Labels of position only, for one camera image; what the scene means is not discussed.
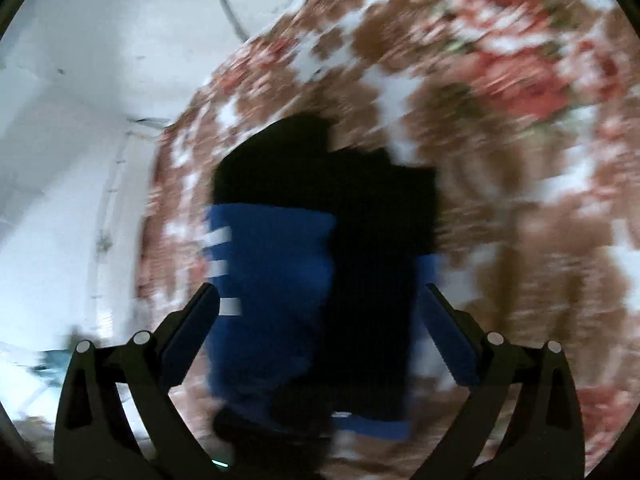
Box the floral blanket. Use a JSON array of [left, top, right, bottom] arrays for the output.
[[135, 0, 640, 480]]

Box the blue and black jacket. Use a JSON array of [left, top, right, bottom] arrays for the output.
[[202, 112, 448, 480]]

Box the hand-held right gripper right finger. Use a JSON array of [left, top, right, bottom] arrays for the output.
[[415, 282, 586, 480]]

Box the teal object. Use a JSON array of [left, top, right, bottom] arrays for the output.
[[32, 350, 68, 378]]

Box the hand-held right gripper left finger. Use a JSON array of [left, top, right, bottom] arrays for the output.
[[52, 282, 221, 480]]

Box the grey wall cable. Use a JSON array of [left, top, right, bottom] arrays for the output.
[[187, 0, 250, 42]]

